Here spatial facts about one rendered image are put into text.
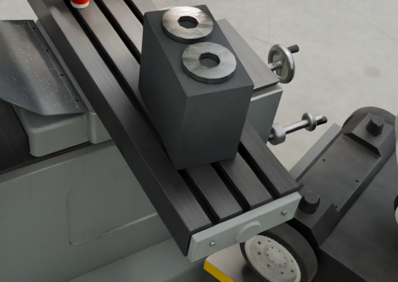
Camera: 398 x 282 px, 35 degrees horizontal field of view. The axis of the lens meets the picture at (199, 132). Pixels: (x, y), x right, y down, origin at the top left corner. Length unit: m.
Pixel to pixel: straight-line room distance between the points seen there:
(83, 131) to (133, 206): 0.38
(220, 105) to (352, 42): 2.10
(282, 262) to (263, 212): 0.49
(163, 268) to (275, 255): 0.41
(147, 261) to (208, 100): 0.94
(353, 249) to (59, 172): 0.71
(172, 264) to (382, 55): 1.62
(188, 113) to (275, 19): 2.11
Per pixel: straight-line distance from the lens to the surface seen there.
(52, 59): 1.44
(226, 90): 1.03
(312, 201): 1.54
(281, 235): 1.52
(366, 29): 3.22
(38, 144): 1.38
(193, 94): 1.01
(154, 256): 1.91
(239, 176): 1.15
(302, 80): 2.82
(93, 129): 1.37
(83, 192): 1.57
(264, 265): 1.66
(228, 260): 1.69
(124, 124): 1.21
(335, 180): 1.67
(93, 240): 1.74
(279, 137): 1.80
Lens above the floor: 1.82
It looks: 47 degrees down
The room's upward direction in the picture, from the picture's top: 11 degrees clockwise
